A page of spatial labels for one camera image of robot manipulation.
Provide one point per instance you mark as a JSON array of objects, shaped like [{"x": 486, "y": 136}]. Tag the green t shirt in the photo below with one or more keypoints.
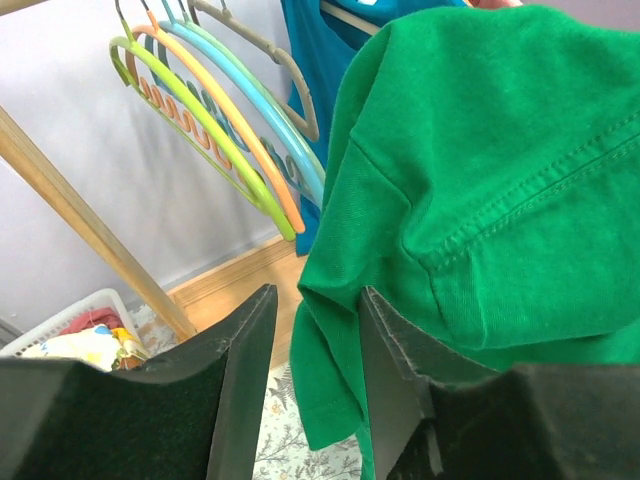
[{"x": 554, "y": 274}]

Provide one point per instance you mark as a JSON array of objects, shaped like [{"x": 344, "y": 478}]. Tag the blue plastic hanger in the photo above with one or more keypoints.
[{"x": 250, "y": 100}]

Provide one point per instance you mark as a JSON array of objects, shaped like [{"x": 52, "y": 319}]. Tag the white hanger with blue shirt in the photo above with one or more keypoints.
[{"x": 349, "y": 18}]

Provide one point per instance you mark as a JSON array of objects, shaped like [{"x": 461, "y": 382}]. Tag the floral table cloth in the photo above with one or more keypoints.
[{"x": 282, "y": 450}]

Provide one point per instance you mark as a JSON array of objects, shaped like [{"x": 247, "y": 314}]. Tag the left white plastic basket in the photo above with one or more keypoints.
[{"x": 104, "y": 298}]

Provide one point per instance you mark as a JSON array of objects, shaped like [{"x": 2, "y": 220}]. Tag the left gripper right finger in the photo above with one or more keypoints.
[{"x": 436, "y": 414}]

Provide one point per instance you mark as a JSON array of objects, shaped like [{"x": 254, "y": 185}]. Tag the wooden clothes rack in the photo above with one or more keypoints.
[{"x": 129, "y": 159}]

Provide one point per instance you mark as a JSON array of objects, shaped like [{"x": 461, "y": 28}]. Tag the dark red cloth in basket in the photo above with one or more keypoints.
[{"x": 103, "y": 316}]

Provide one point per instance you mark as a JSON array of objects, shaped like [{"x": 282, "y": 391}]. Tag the green plastic hanger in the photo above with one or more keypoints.
[{"x": 200, "y": 135}]

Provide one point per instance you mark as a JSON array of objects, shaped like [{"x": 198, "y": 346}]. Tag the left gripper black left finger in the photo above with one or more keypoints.
[{"x": 192, "y": 412}]

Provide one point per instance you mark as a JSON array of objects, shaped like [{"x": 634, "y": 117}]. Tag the patterned cream cloth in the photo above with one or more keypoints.
[{"x": 103, "y": 348}]

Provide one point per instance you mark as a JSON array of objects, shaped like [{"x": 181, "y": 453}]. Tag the blue t shirt hanging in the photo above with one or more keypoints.
[{"x": 315, "y": 75}]

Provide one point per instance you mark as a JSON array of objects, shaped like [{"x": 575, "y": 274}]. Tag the grey plastic hanger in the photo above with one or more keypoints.
[{"x": 307, "y": 124}]

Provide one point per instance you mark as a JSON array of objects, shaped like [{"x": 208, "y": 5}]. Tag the orange plastic hanger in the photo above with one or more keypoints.
[{"x": 225, "y": 125}]

